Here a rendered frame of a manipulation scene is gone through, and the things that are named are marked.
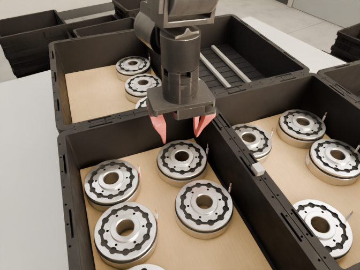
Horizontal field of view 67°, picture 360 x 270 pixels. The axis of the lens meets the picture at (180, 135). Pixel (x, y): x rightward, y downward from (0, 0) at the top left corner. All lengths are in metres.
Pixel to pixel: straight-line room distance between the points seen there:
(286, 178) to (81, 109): 0.53
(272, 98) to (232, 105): 0.11
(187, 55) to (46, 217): 0.51
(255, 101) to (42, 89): 0.79
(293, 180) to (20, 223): 0.61
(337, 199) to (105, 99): 0.60
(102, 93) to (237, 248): 0.54
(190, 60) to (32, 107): 0.76
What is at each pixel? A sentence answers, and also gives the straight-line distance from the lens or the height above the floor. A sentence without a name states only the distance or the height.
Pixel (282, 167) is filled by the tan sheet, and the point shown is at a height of 0.83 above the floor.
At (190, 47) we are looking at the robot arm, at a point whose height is 1.11.
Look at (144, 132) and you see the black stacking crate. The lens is 0.58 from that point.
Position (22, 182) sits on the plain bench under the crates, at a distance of 0.83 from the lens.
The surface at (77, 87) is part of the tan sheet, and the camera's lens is 0.85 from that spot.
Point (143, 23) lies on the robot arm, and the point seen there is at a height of 1.11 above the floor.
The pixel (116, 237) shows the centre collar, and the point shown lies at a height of 0.87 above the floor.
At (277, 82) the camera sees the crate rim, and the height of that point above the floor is 0.93.
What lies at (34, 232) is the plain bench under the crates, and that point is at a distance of 0.72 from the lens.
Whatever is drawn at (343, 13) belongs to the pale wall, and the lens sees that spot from 3.76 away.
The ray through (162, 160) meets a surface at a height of 0.86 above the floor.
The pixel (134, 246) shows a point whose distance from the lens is 0.46.
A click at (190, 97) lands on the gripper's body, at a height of 1.03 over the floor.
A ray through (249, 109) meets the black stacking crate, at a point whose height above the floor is 0.87.
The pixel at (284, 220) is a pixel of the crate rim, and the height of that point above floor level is 0.93.
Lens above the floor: 1.28
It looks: 44 degrees down
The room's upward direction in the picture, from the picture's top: straight up
